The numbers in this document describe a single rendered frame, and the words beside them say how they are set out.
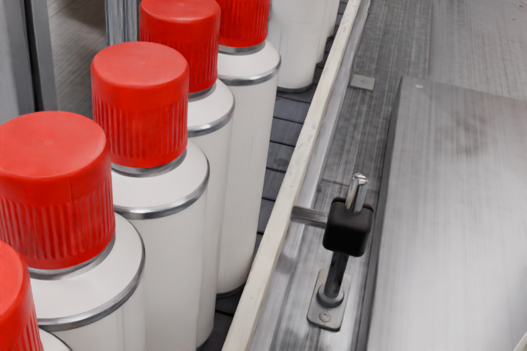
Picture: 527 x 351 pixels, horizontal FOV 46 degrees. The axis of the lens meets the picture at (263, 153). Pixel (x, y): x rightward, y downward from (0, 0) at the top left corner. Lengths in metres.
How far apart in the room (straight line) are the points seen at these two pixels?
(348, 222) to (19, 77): 0.22
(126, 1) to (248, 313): 0.20
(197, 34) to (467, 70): 0.63
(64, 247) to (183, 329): 0.11
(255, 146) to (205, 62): 0.08
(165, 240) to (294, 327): 0.24
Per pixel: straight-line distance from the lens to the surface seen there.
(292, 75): 0.60
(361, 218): 0.42
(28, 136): 0.18
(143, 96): 0.20
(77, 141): 0.18
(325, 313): 0.47
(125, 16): 0.41
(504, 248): 0.50
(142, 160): 0.22
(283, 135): 0.55
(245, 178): 0.34
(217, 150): 0.28
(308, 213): 0.42
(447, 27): 0.97
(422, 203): 0.51
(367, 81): 0.76
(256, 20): 0.30
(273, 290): 0.41
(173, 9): 0.25
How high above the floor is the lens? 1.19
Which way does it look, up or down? 36 degrees down
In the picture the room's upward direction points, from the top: 8 degrees clockwise
